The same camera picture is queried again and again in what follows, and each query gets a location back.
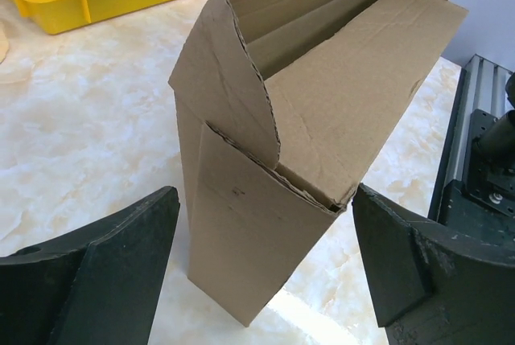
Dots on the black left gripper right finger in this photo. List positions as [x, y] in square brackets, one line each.
[428, 283]

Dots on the yellow tape roll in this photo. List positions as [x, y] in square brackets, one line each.
[4, 43]

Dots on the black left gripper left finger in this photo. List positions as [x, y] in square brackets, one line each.
[98, 284]

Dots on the aluminium side rail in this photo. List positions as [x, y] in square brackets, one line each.
[474, 89]

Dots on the brown cardboard box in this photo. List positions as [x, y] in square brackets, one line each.
[282, 106]

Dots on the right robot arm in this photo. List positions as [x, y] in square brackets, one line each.
[495, 140]

